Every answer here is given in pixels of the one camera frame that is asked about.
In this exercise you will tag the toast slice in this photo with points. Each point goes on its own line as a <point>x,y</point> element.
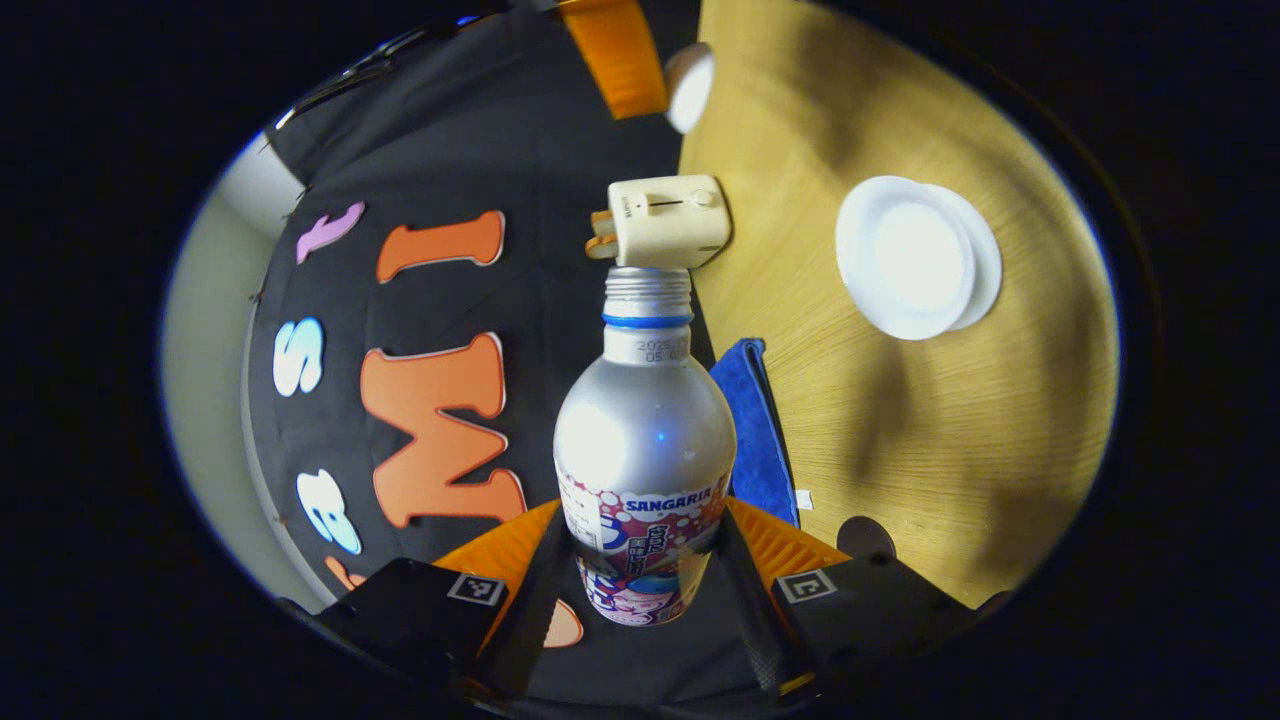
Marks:
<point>600,240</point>

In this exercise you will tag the white toaster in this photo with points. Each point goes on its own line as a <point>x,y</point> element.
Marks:
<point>670,220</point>

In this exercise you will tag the dark round coaster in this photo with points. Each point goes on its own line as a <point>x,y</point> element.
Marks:
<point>865,538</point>

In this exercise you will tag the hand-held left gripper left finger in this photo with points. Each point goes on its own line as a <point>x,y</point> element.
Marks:
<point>530,610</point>

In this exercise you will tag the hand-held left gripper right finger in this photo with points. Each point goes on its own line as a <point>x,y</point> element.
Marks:
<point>750,610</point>

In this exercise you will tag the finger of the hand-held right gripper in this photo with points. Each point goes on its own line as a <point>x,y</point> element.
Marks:
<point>620,55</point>

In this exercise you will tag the white saucer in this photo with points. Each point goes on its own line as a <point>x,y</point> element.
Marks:
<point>985,260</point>

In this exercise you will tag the white teacup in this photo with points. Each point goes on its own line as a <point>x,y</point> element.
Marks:
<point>905,260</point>

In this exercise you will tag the silver water bottle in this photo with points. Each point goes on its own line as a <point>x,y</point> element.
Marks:
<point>645,430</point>

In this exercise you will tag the blue cloth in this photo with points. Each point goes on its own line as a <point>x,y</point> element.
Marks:
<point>750,430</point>

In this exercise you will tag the black backdrop cloth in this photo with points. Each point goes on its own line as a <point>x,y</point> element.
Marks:
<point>480,120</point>

